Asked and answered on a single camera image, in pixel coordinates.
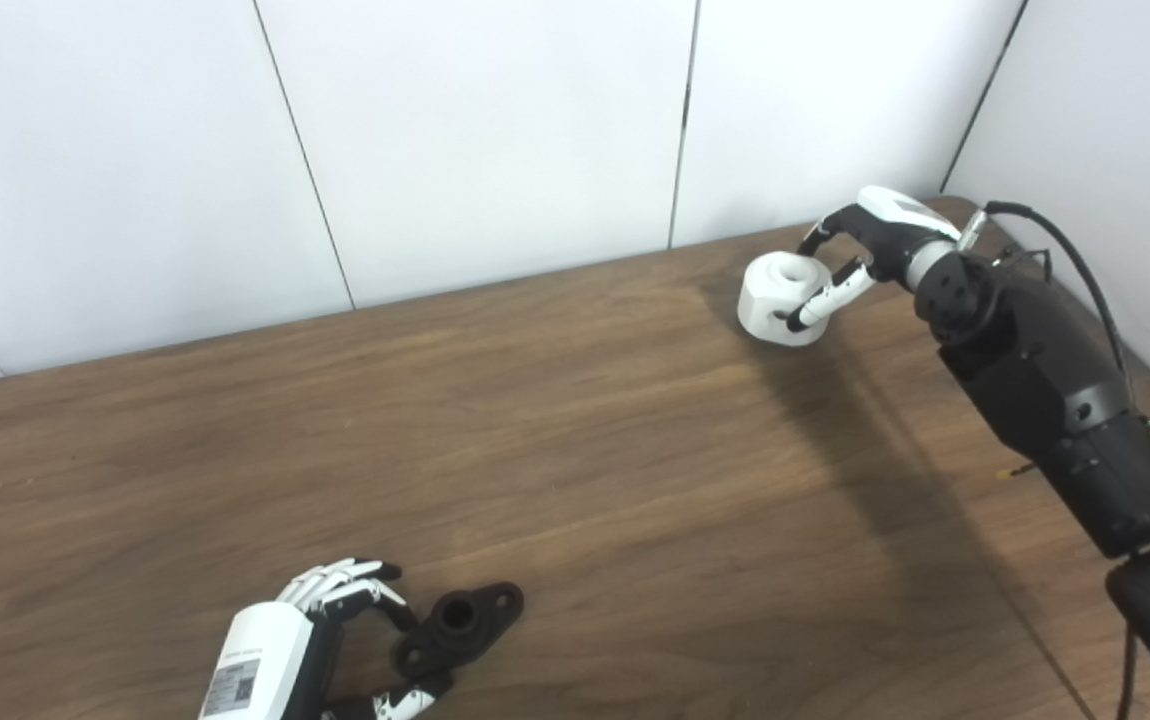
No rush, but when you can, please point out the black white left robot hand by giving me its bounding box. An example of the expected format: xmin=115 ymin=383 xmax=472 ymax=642
xmin=197 ymin=558 xmax=455 ymax=720

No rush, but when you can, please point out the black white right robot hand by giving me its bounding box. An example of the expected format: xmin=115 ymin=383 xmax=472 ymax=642
xmin=785 ymin=186 xmax=962 ymax=334

